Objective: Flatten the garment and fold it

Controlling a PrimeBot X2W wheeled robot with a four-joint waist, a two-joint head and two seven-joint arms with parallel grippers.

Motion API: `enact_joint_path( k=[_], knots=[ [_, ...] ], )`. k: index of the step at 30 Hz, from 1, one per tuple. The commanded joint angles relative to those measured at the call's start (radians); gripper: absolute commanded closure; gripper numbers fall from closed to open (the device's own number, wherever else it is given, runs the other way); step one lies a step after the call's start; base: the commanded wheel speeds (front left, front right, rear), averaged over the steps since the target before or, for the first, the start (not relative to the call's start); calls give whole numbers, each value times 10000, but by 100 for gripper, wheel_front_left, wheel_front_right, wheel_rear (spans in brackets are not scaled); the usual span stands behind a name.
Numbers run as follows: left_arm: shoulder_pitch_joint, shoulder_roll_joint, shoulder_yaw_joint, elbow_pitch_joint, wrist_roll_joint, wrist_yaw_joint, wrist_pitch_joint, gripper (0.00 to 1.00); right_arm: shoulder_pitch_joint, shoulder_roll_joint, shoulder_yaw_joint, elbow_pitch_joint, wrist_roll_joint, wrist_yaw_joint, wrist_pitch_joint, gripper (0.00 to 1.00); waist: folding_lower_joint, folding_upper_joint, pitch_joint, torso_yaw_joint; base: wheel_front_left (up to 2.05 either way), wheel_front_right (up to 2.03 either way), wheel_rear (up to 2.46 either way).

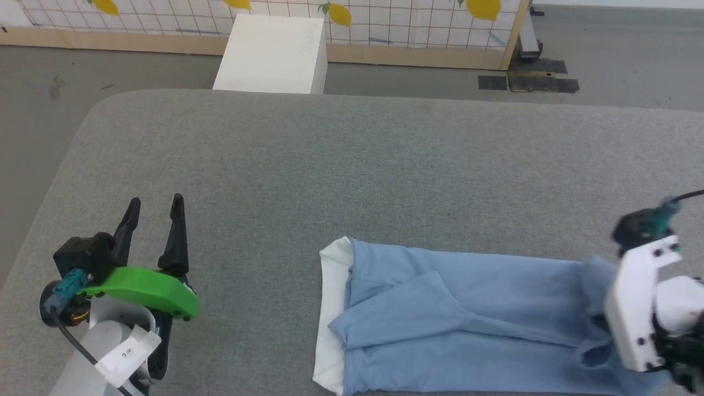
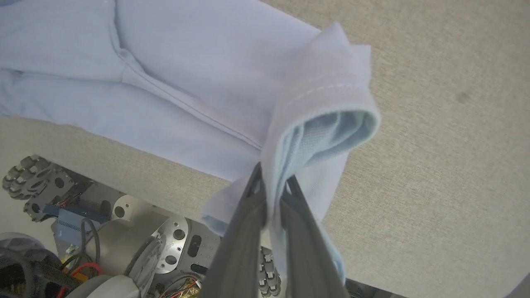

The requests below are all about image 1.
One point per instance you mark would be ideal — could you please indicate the small black floor tape patch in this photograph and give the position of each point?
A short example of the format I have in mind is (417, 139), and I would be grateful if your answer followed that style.
(492, 82)

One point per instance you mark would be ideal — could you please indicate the white paper label tag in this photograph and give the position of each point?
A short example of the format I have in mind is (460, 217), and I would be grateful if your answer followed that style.
(126, 352)

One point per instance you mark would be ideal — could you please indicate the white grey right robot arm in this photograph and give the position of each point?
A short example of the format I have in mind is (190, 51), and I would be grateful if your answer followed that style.
(679, 302)

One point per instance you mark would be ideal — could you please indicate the long black floor tape patch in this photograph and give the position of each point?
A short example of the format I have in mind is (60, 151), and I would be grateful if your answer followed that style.
(544, 82)

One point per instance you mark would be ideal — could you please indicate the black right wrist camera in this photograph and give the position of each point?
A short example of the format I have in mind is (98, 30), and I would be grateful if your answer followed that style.
(632, 225)

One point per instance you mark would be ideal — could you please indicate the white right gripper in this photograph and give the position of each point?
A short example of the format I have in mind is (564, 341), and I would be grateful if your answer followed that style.
(632, 308)

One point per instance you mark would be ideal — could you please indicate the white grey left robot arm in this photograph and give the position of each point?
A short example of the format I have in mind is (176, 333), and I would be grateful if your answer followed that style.
(88, 357)

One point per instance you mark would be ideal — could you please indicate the light blue garment white hem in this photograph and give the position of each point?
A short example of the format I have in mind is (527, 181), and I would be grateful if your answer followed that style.
(495, 291)

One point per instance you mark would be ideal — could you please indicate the plain white box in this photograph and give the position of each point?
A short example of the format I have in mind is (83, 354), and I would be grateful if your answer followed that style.
(269, 55)

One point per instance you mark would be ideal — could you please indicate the white board grey terrazzo print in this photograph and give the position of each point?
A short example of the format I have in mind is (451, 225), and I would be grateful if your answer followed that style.
(11, 14)

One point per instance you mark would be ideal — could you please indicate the grey fabric work surface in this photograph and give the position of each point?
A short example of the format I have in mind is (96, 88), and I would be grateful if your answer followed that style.
(330, 165)

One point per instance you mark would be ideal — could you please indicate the wooden backdrop frame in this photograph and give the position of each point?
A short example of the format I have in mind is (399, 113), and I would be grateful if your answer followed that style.
(412, 56)

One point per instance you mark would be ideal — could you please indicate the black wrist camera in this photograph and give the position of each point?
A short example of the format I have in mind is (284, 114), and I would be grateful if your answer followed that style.
(632, 225)
(85, 253)

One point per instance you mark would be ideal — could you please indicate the grey backdrop support foot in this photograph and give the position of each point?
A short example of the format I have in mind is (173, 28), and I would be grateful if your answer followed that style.
(529, 36)

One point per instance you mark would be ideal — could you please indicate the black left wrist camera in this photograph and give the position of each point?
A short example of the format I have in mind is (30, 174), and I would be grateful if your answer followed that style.
(85, 253)

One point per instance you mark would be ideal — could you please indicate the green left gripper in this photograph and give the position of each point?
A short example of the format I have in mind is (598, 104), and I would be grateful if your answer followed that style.
(148, 289)

